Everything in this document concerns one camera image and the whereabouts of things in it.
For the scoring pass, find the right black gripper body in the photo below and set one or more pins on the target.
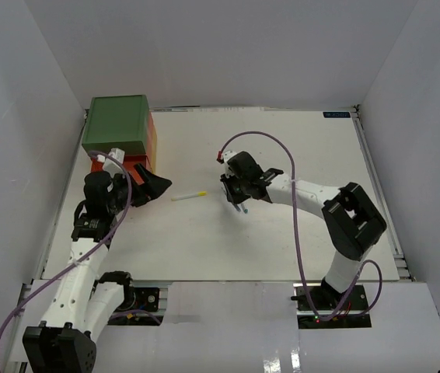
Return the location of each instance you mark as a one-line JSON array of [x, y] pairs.
[[235, 188]]

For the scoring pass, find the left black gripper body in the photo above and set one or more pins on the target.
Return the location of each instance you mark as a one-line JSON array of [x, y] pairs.
[[122, 196]]

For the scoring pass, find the orange drawer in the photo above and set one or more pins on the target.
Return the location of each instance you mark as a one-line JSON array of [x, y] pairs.
[[130, 161]]

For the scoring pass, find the yellow cap thin pen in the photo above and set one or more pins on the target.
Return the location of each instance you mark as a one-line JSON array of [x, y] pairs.
[[189, 196]]

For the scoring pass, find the green top drawer box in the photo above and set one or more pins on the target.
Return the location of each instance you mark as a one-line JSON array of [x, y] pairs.
[[117, 122]]

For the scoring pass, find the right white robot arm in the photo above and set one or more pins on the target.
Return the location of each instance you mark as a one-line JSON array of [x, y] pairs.
[[353, 222]]

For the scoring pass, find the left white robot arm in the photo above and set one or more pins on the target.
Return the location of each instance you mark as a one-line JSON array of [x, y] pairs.
[[65, 338]]

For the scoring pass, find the stacked orange yellow drawers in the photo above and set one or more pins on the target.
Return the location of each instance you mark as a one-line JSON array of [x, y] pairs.
[[151, 143]]

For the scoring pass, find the blue logo sticker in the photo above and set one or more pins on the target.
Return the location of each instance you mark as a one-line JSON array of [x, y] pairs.
[[336, 114]]

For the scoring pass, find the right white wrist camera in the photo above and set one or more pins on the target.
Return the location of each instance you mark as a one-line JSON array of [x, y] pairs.
[[224, 157]]

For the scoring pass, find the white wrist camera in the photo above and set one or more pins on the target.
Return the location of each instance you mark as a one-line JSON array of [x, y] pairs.
[[224, 157], [111, 163]]

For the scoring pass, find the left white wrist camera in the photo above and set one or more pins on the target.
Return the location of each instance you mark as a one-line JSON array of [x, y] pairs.
[[111, 163]]

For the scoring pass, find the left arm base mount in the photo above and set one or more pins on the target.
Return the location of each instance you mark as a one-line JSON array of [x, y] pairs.
[[147, 309]]

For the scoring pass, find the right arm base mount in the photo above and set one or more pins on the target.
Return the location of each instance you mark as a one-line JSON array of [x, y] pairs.
[[350, 315]]

